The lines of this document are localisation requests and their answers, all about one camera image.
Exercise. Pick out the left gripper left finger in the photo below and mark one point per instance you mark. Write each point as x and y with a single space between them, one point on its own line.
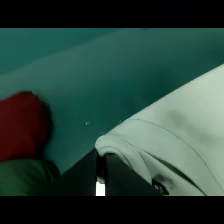
81 181

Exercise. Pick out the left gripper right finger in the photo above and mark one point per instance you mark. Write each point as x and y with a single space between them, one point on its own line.
126 181

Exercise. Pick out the white T-shirt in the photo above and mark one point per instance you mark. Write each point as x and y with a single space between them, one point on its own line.
180 133

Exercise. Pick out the green garment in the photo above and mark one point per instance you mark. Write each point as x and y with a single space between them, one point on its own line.
26 176

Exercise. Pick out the red garment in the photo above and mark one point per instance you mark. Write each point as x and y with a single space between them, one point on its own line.
21 125

